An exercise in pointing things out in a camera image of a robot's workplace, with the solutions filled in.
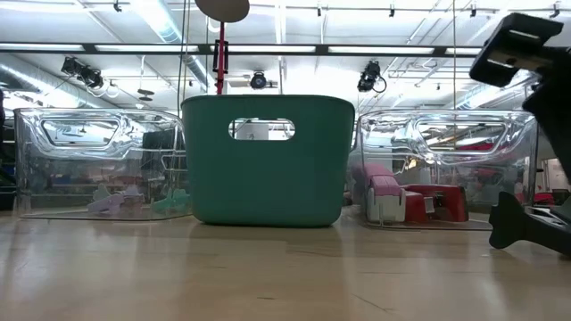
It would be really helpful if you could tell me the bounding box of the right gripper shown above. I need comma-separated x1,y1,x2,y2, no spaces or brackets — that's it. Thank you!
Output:
468,12,571,184

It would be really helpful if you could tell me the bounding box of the black staple remover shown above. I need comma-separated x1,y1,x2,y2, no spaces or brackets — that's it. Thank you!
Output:
488,191,571,259

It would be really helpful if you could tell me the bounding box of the red stapler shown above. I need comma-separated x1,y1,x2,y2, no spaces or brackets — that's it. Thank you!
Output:
400,183,469,224

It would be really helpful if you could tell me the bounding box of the pink stapler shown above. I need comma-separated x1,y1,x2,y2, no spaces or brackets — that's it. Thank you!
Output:
352,162,408,224

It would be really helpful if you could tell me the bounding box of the clear plastic bin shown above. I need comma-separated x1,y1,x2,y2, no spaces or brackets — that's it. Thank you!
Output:
347,109,539,232
12,106,194,222

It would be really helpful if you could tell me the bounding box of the teal plastic bin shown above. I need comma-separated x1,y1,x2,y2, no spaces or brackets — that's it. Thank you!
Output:
180,94,357,228

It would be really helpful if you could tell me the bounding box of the red desk lamp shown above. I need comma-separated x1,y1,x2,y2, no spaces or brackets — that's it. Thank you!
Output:
194,0,251,95

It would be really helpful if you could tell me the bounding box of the black ceiling spotlight pair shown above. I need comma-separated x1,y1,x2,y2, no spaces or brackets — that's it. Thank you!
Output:
60,56,104,89

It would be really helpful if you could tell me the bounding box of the black metal rig frame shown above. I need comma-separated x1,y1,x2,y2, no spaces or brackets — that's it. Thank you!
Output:
0,42,485,57

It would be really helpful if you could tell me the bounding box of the black hanging camera with cable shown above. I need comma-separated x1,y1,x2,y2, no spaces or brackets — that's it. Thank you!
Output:
356,60,388,94

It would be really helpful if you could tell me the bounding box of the round black hanging camera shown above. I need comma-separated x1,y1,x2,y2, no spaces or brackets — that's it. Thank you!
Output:
249,70,268,90

